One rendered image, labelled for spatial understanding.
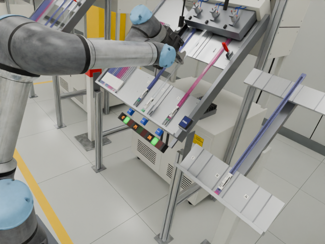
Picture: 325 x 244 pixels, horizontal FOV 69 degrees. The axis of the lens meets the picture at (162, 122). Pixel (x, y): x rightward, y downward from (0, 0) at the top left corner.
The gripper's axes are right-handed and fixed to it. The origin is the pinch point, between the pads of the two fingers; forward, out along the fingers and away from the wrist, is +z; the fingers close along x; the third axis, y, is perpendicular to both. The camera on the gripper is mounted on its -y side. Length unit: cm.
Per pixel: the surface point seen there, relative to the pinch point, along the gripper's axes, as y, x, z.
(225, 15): 31.1, -4.3, 5.5
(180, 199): -59, -25, 29
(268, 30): 34.9, -22.4, 17.1
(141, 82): -16.6, 17.9, 2.9
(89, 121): -64, 85, 40
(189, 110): -17.0, -16.8, 2.8
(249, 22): 31.0, -17.0, 7.1
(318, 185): -10, -69, 156
